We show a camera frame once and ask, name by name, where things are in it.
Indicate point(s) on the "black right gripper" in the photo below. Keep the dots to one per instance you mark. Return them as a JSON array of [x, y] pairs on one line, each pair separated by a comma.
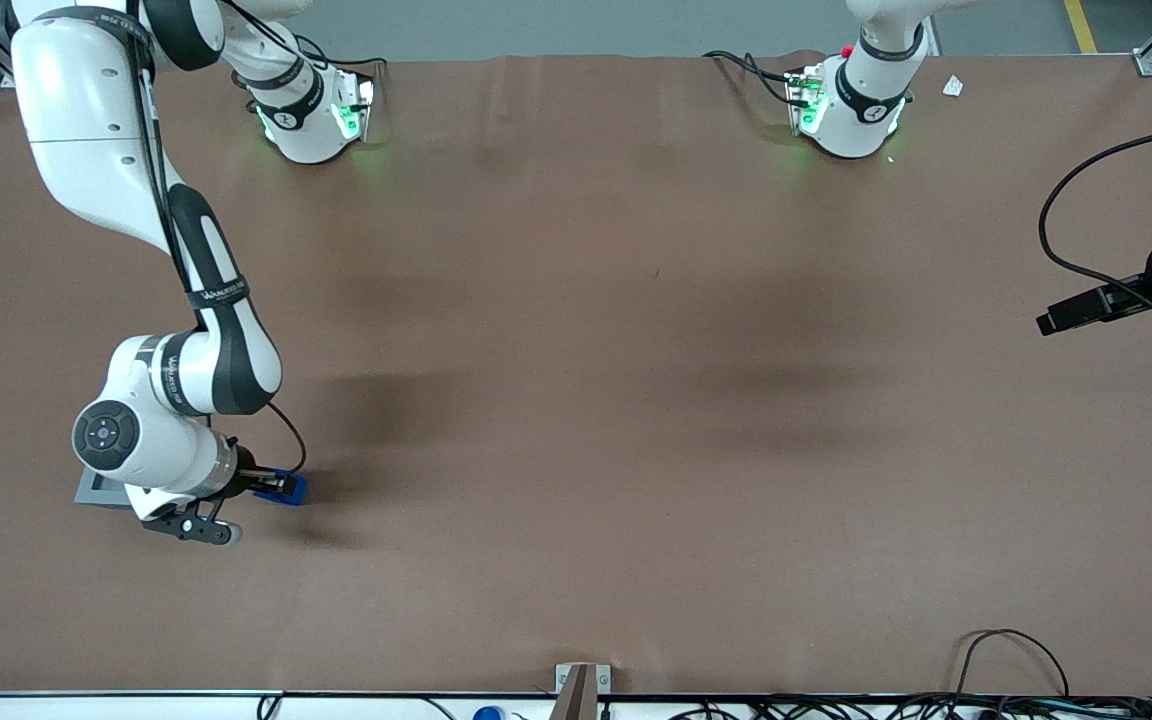
[[245, 476]]

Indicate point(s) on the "blue plastic part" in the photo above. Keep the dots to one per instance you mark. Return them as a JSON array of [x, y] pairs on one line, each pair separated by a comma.
[[298, 490]]

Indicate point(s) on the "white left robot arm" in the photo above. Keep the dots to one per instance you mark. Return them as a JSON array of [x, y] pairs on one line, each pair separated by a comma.
[[851, 130]]

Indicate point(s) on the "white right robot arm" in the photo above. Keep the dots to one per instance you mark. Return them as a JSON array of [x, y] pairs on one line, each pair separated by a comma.
[[86, 100]]

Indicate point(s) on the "gray square base block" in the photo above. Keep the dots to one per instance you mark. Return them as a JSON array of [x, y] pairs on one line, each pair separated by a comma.
[[96, 497]]

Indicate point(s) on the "white paper scrap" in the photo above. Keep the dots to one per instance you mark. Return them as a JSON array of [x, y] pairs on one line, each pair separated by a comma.
[[953, 86]]

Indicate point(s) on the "brown table cover sheet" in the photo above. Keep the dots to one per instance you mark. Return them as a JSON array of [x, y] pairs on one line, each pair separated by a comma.
[[576, 400]]

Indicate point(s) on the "blue round cap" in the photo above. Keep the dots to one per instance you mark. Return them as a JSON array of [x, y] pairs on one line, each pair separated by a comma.
[[488, 714]]

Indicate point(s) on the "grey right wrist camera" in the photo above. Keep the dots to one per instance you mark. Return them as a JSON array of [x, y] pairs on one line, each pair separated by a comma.
[[191, 524]]

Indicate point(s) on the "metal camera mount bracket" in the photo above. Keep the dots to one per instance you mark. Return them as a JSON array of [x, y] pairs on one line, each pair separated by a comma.
[[576, 690]]

